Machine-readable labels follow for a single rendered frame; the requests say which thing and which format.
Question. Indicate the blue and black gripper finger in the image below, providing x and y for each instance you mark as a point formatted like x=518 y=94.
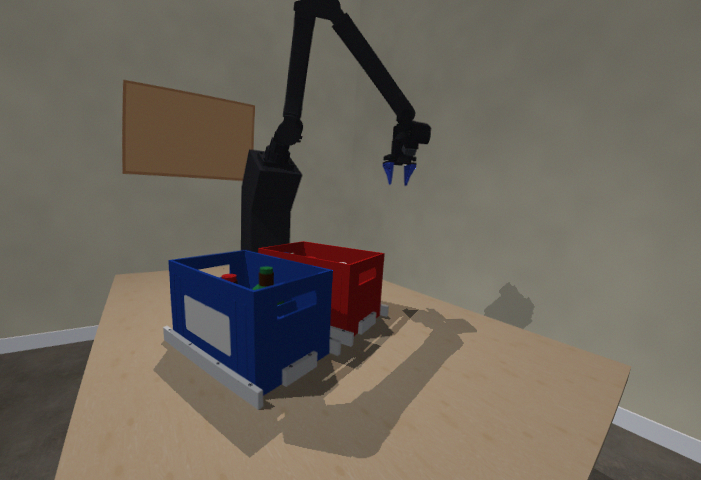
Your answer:
x=387 y=166
x=408 y=174

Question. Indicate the blue plastic crate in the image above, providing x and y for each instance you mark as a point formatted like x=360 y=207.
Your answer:
x=245 y=329

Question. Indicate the red crate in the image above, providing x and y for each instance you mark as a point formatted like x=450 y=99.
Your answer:
x=356 y=292

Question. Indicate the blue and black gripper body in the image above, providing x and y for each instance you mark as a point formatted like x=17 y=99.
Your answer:
x=400 y=160

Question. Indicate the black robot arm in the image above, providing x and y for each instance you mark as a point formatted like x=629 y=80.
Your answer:
x=290 y=130

